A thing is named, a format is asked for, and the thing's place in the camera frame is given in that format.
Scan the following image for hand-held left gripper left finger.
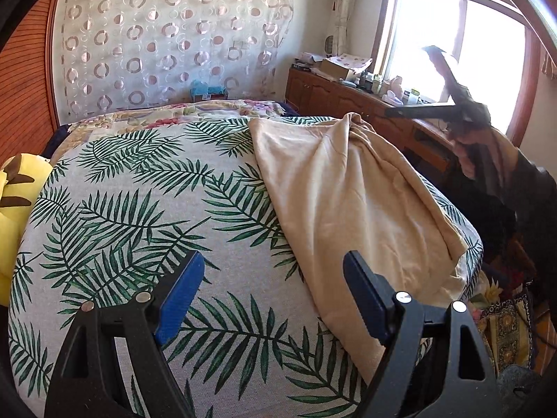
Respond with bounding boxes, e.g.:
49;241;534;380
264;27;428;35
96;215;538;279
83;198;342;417
44;250;205;418

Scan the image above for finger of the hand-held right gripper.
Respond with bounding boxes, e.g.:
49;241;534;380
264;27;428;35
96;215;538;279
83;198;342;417
421;45;475;105
383;102;462;119

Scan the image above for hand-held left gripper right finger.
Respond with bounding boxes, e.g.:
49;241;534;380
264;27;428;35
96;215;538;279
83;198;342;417
343;250;501;418

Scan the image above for beige printed T-shirt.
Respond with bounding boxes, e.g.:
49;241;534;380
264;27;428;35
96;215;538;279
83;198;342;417
248;112;471;384

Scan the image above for person's right forearm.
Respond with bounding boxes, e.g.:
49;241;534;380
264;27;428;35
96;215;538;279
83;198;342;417
492;135;557;253

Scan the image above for person's right hand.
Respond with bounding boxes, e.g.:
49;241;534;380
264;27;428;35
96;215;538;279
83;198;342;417
455;133;485;180

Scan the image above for small bottles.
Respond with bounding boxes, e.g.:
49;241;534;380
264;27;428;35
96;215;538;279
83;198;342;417
359;72;384;95

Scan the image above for wooden dresser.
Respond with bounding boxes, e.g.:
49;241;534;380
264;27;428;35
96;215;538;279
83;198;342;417
285;66;462;175

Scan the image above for floral paper box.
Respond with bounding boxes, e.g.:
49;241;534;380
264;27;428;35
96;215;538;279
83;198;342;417
325;52;375;73

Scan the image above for green leaf print bed cover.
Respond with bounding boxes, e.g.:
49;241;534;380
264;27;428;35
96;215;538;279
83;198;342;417
9;115;484;418

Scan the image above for cardboard box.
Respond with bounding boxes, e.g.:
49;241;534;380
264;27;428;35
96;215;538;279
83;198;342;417
320;59;355;81

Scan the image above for beige window curtain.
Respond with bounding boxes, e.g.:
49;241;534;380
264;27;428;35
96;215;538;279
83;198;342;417
333;0;363;59

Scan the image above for patterned cloth bag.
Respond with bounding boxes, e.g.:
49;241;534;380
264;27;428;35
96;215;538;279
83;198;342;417
472;270;539;371

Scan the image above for floral quilt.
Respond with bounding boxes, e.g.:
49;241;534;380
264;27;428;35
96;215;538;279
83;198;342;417
56;98;301;140

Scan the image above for yellow plush toy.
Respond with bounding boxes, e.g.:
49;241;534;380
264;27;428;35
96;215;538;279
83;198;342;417
0;154;53;305

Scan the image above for teal tissue box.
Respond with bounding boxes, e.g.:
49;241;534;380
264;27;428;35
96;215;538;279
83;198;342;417
190;80;229;102

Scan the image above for circle pattern sheer curtain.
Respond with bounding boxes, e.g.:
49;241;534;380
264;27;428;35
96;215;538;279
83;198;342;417
58;0;294;118

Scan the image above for ribbed wooden headboard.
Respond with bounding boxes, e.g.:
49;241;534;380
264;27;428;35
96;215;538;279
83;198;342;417
0;0;64;162

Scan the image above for wooden frame window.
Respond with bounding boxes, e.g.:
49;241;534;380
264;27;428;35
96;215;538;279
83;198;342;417
372;0;544;149

